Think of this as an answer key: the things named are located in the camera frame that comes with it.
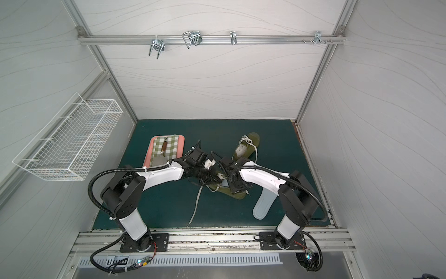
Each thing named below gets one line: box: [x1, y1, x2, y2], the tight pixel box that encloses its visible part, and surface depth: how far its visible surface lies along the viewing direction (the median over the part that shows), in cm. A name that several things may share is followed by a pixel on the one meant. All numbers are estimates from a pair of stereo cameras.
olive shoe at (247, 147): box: [231, 131, 260, 164], surface depth 103 cm
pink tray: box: [142, 134, 186, 168], surface depth 107 cm
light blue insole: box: [252, 187, 280, 220], surface depth 85 cm
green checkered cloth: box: [150, 135, 179, 167], surface depth 107 cm
